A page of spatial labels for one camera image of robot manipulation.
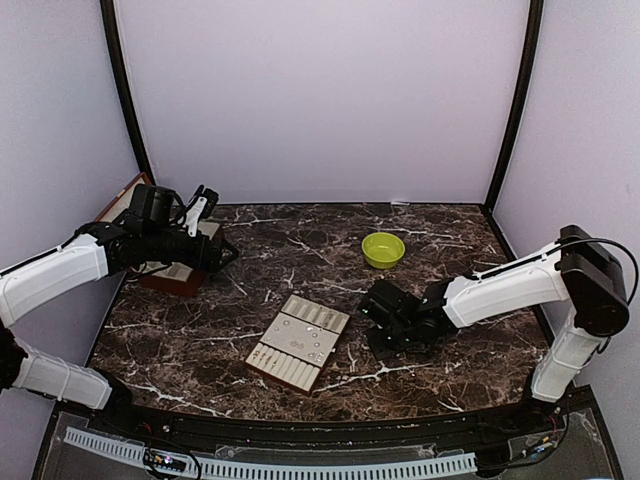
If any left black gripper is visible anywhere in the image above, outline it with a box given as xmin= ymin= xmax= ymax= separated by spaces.
xmin=144 ymin=227 xmax=239 ymax=274

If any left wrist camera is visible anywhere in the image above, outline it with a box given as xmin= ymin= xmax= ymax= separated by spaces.
xmin=184 ymin=185 xmax=219 ymax=237

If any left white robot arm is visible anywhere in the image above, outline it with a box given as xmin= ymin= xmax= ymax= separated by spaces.
xmin=1 ymin=184 xmax=239 ymax=436

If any black front rail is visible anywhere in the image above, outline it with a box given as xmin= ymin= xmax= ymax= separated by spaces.
xmin=92 ymin=368 xmax=572 ymax=463

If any brown wooden jewelry box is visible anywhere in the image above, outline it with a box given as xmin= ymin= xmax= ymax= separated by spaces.
xmin=96 ymin=173 xmax=208 ymax=298

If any green plastic bowl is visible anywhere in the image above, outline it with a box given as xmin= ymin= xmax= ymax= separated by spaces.
xmin=361 ymin=232 xmax=406 ymax=270

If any beige jewelry tray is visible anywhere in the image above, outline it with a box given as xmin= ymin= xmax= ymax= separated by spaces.
xmin=245 ymin=295 xmax=350 ymax=394

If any white slotted cable duct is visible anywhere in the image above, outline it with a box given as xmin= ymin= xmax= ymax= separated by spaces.
xmin=63 ymin=427 xmax=477 ymax=479

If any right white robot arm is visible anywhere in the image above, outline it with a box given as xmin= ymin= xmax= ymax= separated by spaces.
xmin=358 ymin=225 xmax=639 ymax=434

